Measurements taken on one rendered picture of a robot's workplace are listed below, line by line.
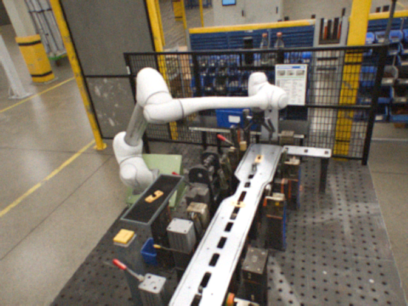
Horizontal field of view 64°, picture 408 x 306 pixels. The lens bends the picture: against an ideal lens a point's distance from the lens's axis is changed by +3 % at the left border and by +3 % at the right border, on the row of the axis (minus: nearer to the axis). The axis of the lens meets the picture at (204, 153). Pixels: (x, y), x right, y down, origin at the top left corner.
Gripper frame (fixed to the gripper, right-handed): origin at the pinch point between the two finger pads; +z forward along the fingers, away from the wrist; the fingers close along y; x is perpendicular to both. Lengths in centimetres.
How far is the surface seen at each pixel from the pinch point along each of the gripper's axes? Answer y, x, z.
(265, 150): 1.5, 10.6, 13.1
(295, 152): 20.4, 12.7, 13.1
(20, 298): -171, -77, 113
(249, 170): -2.7, -14.3, 13.0
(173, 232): -18, -83, 3
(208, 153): -21.6, -28.9, -4.7
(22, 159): -362, 93, 114
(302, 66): 17, 55, -30
